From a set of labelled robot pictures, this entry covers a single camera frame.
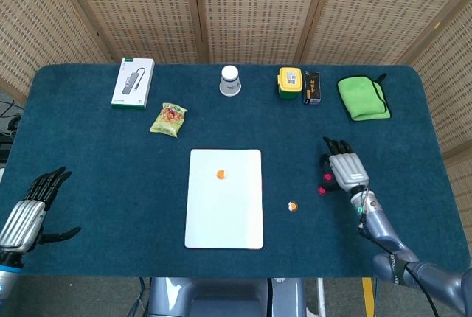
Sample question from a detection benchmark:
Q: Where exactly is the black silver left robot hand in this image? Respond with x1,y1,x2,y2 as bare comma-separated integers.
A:
0,166,82,255

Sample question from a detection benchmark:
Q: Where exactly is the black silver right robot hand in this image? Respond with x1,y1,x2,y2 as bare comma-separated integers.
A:
317,136,371,197

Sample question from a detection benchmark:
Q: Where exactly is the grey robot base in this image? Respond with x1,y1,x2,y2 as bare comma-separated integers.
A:
147,276,309,317

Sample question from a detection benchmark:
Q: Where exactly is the white rectangular board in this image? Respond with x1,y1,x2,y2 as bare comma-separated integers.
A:
184,148,265,251

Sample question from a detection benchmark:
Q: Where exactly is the folded green cloth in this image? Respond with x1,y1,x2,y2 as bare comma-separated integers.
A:
337,72,392,122

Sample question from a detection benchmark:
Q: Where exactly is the small black carton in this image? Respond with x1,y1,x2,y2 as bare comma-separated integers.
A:
302,70,322,105

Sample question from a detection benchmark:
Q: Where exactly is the dark blue table mat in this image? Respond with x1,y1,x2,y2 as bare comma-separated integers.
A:
0,63,471,279

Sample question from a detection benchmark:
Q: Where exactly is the yellow lidded green container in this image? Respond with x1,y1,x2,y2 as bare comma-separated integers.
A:
276,66,305,101

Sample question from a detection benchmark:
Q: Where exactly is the yellow floor tape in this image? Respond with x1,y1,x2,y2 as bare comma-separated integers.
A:
362,276,375,317

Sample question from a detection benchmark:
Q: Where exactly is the white table leg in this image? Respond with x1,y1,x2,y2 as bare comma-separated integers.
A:
316,278,327,317

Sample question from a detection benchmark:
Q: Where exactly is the upside-down white paper cup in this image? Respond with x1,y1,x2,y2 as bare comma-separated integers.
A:
218,65,244,97

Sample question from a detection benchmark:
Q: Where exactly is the white USB hub box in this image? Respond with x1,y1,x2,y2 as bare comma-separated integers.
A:
111,57,156,110

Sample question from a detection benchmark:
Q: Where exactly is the green snack bag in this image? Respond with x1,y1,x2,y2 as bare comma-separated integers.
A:
149,102,189,139

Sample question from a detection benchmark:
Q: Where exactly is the black cable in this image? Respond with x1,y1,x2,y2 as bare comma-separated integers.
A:
0,99,24,119

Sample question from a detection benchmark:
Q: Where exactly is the blue cable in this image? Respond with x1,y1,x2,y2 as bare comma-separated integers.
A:
138,277,149,317

